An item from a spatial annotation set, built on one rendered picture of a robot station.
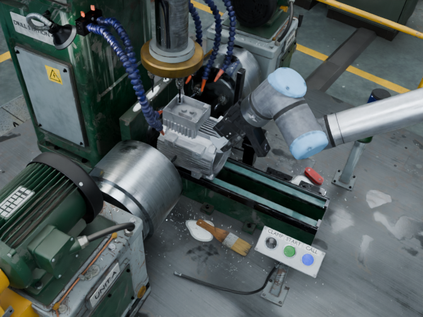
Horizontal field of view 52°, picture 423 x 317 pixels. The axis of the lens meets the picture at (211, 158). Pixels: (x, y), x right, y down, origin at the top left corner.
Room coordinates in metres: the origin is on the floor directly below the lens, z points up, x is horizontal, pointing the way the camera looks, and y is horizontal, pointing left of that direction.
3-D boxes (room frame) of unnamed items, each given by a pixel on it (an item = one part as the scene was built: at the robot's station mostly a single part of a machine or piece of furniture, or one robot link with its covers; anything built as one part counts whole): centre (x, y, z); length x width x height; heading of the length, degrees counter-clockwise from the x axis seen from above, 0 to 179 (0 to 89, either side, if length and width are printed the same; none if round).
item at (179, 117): (1.05, 0.09, 1.11); 0.12 x 0.11 x 0.07; 66
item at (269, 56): (1.59, -0.14, 0.99); 0.35 x 0.31 x 0.37; 156
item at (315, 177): (1.11, -0.39, 0.81); 0.09 x 0.03 x 0.02; 40
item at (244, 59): (1.35, -0.03, 1.04); 0.41 x 0.25 x 0.25; 156
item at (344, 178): (1.11, -0.51, 1.01); 0.08 x 0.08 x 0.42; 66
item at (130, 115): (1.11, 0.24, 0.97); 0.30 x 0.11 x 0.34; 156
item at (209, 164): (1.03, 0.05, 1.01); 0.20 x 0.19 x 0.19; 66
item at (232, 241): (0.81, -0.06, 0.80); 0.21 x 0.05 x 0.01; 60
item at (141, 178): (0.72, 0.24, 1.04); 0.37 x 0.25 x 0.25; 156
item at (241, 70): (1.12, -0.07, 1.12); 0.04 x 0.03 x 0.26; 66
